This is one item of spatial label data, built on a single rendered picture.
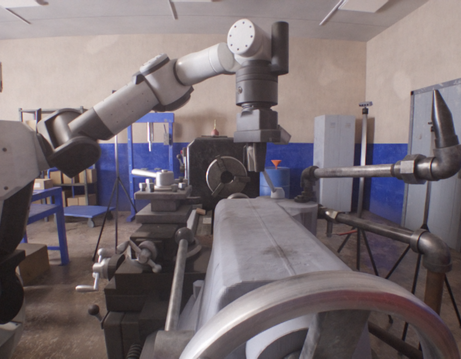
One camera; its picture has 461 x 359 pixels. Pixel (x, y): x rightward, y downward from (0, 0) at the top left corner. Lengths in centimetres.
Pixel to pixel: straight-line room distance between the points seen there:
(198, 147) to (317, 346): 164
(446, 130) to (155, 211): 78
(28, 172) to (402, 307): 66
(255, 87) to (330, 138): 451
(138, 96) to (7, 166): 32
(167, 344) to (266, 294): 19
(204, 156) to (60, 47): 482
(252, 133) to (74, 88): 544
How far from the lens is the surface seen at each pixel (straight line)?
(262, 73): 53
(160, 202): 89
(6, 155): 65
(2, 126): 68
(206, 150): 177
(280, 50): 54
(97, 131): 70
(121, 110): 70
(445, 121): 42
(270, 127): 52
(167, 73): 68
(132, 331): 85
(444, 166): 42
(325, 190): 504
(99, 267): 100
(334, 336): 20
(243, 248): 31
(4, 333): 93
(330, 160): 501
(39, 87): 621
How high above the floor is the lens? 128
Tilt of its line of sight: 7 degrees down
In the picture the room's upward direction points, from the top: straight up
